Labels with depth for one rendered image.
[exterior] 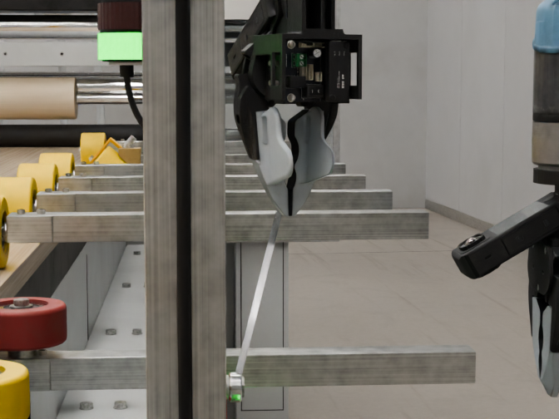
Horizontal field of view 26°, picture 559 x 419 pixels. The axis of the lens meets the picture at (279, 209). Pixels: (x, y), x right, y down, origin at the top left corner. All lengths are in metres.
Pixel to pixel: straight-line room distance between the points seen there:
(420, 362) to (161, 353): 0.61
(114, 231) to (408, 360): 0.39
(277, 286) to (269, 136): 2.65
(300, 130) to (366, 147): 9.15
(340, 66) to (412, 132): 9.29
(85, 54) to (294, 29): 2.66
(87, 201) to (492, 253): 0.65
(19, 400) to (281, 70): 0.32
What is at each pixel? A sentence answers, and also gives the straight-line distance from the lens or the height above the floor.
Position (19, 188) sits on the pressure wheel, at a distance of 1.58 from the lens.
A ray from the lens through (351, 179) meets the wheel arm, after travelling 1.84.
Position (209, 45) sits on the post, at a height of 1.12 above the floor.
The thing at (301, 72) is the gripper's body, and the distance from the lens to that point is 0.97.
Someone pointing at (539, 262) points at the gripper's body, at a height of 0.94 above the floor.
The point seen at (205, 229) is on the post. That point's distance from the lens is 0.52.
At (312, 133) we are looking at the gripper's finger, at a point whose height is 1.06.
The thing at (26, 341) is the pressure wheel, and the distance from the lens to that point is 1.08.
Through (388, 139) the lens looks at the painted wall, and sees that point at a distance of 10.21.
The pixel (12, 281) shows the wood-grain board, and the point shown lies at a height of 0.89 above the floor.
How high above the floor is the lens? 1.11
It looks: 6 degrees down
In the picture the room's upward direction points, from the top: straight up
